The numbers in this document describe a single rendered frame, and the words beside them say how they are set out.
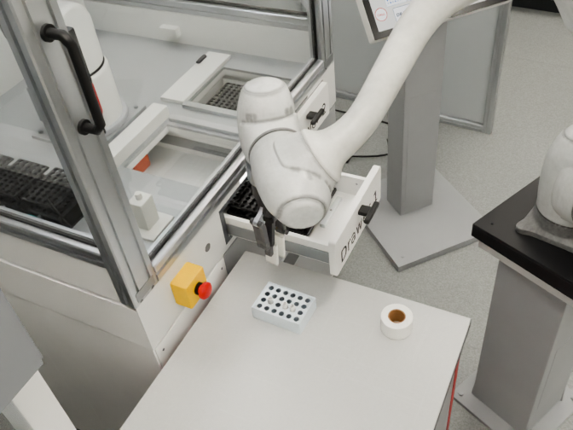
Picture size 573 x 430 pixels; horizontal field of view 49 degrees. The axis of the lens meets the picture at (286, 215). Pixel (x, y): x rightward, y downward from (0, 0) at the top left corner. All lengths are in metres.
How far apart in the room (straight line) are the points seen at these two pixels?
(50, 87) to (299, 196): 0.40
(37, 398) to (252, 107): 0.56
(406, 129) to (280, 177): 1.52
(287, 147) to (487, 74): 2.21
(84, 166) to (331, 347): 0.66
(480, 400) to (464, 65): 1.59
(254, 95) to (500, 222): 0.80
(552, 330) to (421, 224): 1.07
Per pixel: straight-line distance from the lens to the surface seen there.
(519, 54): 3.96
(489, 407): 2.23
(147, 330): 1.39
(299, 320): 1.43
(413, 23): 1.09
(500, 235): 1.61
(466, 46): 3.10
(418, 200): 2.73
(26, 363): 0.74
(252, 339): 1.45
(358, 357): 1.41
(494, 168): 3.08
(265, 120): 1.08
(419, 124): 2.48
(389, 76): 1.04
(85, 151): 1.09
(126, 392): 1.75
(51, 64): 1.01
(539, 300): 1.73
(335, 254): 1.41
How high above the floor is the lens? 1.93
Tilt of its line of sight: 43 degrees down
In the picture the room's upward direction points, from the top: 8 degrees counter-clockwise
